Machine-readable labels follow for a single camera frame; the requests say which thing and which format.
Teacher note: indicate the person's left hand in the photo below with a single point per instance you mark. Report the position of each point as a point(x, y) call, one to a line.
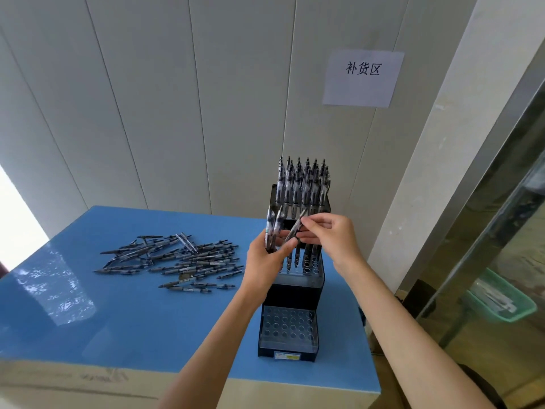
point(264, 272)

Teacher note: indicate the black round object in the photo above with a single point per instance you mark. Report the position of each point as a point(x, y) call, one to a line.
point(485, 391)

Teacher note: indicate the pile of black pens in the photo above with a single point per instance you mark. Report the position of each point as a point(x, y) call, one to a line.
point(191, 264)

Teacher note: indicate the steel framed glass partition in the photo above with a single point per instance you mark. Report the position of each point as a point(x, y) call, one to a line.
point(489, 208)

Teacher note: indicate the white paper sign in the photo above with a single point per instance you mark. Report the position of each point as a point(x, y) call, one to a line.
point(362, 89)

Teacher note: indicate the black transparent pen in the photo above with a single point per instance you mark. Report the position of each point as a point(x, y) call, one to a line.
point(277, 225)
point(268, 225)
point(296, 227)

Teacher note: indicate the black tiered pen display stand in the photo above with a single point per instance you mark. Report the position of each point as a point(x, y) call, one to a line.
point(289, 298)

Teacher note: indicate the person's left forearm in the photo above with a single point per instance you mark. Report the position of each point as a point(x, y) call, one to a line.
point(208, 362)

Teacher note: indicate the blue table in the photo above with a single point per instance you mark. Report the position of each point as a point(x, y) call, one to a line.
point(127, 327)

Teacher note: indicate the green plastic basket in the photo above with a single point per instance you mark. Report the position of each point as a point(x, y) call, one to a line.
point(526, 308)

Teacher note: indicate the person's right forearm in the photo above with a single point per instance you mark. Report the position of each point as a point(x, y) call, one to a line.
point(408, 336)

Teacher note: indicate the row of black pens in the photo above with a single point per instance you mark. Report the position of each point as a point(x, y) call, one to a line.
point(306, 257)
point(298, 183)

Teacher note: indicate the dark framed glass door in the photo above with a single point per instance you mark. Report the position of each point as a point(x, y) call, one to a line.
point(17, 225)

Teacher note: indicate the person's right hand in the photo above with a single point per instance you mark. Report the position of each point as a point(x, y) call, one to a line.
point(338, 238)

